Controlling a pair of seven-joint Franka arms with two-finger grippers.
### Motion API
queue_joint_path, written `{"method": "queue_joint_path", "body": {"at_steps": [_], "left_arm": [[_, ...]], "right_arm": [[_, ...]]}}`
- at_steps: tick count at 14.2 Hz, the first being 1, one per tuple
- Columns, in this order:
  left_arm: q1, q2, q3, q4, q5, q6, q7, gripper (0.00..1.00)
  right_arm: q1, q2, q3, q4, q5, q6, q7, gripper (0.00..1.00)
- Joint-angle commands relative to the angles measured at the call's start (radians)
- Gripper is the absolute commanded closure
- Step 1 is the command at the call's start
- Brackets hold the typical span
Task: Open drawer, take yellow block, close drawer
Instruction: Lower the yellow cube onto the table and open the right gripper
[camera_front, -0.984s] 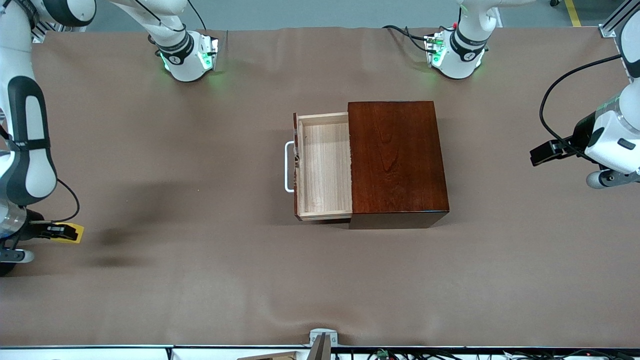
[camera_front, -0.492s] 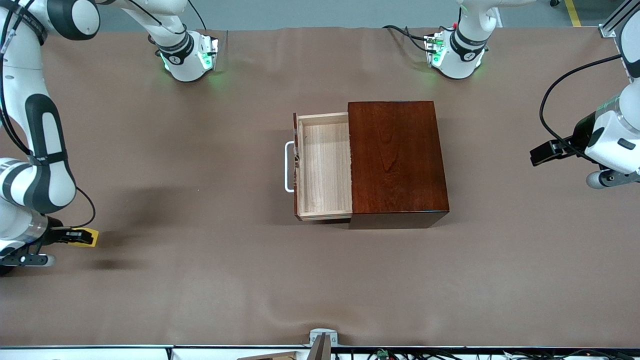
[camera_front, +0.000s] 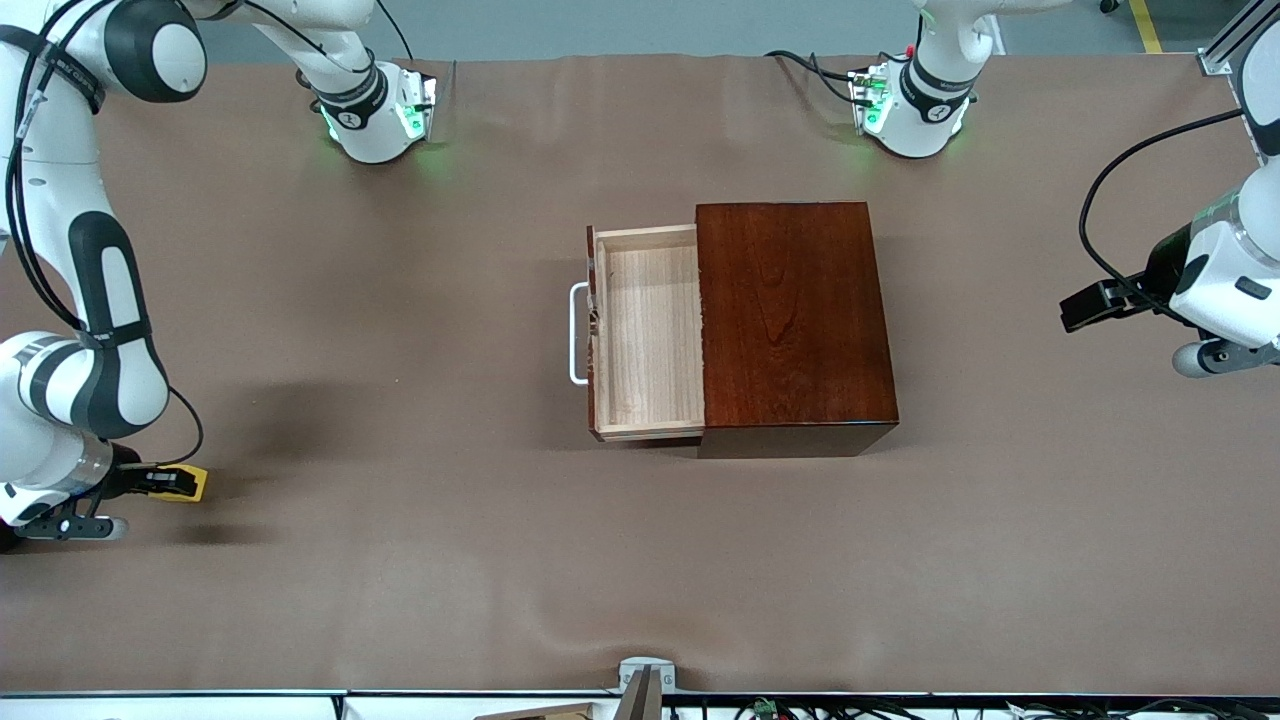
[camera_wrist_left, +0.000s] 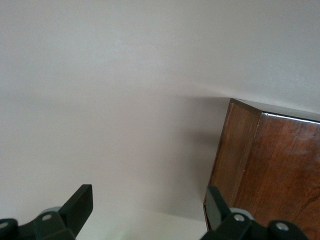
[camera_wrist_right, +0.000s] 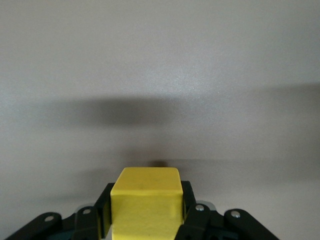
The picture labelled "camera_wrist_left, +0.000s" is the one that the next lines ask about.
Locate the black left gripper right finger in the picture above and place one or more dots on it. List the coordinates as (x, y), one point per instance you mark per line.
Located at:
(217, 217)

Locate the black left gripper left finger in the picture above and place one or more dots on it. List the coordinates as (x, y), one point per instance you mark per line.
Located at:
(75, 212)

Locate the dark red-brown wooden cabinet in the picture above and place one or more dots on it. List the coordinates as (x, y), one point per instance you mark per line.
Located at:
(275, 162)

